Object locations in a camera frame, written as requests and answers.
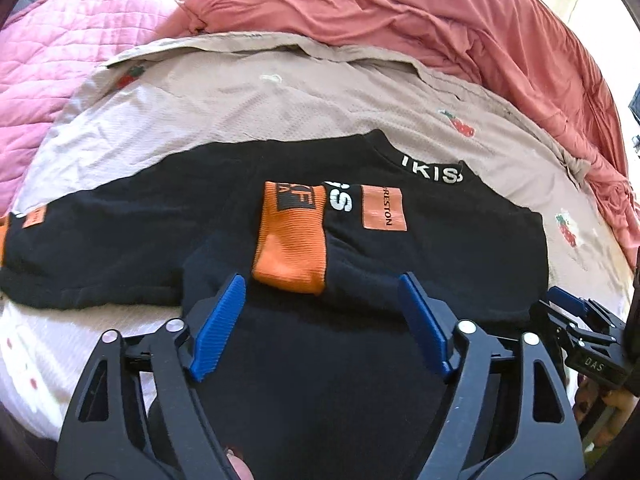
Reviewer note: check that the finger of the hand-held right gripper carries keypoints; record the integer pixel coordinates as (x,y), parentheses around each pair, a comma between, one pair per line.
(567,298)
(550,317)

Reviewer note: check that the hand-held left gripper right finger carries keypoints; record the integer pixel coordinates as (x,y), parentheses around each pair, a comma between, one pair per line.
(425,327)

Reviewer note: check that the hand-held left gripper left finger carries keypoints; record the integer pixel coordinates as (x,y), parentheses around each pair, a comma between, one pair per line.
(219,332)

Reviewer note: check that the black sweater with orange cuffs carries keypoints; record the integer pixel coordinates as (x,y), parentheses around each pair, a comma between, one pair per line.
(310,260)

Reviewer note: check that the person's right hand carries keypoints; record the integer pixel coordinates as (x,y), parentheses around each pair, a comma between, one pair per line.
(617,410)

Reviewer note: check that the person's left hand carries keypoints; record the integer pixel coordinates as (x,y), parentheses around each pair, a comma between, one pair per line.
(241,467)

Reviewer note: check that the white textured bedsheet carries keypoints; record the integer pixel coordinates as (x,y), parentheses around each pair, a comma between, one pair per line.
(45,360)

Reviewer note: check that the beige strawberry print blanket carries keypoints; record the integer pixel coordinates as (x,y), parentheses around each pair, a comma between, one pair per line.
(280,100)

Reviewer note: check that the pink quilted blanket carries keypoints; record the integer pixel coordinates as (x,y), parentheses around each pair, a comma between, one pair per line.
(65,70)

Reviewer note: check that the salmon duvet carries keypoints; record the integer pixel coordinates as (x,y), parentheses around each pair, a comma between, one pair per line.
(425,15)

